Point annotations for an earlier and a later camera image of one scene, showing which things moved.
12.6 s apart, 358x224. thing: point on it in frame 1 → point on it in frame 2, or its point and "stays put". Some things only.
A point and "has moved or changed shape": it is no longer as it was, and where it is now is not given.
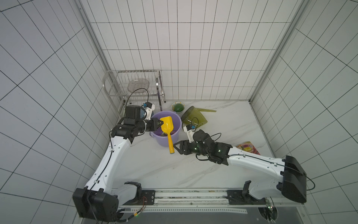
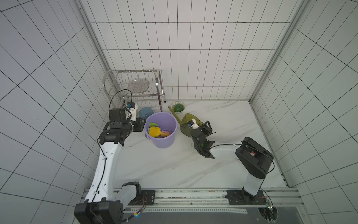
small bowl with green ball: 177,107 stays put
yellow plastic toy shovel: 168,127 → 155,131
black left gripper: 154,121 → 140,125
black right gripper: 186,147 → 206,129
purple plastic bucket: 161,135 has moved or changed shape
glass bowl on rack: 137,84 stays put
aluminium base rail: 202,201 stays put
